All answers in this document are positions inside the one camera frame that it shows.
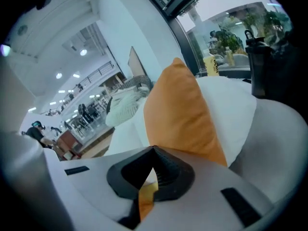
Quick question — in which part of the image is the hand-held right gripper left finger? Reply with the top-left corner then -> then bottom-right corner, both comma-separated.
59,146 -> 157,231

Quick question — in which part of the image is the yellow drink bottle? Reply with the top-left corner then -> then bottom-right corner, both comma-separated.
203,51 -> 219,77

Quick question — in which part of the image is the white round lounge chair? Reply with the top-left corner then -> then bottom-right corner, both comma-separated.
103,77 -> 257,168

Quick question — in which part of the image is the yellow round seat cushion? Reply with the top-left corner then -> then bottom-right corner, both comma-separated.
139,174 -> 159,222

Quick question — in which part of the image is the black window frame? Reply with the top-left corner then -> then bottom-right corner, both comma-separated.
134,0 -> 217,78

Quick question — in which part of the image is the reddish wooden cabinet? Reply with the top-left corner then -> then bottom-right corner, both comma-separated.
56,130 -> 82,160

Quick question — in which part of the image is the green knitted blanket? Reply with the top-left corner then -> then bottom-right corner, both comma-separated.
105,85 -> 151,128

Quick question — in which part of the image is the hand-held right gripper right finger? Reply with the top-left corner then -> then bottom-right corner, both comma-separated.
134,146 -> 275,231

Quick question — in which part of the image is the black shaker bottle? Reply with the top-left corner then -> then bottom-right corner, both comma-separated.
244,29 -> 275,98

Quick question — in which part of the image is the dark wicker chair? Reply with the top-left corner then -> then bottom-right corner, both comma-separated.
120,75 -> 154,91

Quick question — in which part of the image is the grey cushion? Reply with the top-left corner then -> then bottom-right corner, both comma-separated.
227,97 -> 308,204

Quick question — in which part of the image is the orange pillow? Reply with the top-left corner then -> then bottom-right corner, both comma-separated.
143,57 -> 228,167

